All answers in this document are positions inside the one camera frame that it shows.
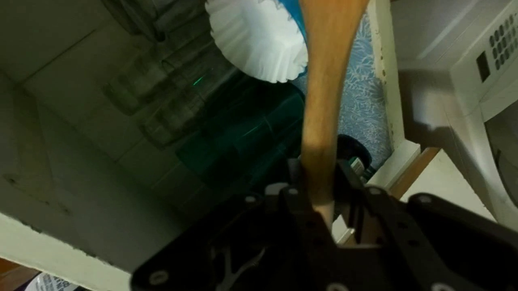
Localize white microwave oven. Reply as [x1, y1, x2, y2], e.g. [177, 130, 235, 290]
[399, 0, 518, 228]

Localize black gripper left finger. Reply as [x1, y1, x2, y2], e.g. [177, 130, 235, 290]
[128, 193, 289, 291]

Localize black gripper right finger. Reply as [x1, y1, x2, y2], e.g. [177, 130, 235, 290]
[281, 159, 518, 291]

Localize white coffee filters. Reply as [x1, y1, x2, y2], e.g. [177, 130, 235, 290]
[204, 0, 308, 83]

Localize wooden spoon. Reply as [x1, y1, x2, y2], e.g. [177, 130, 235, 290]
[300, 0, 370, 225]

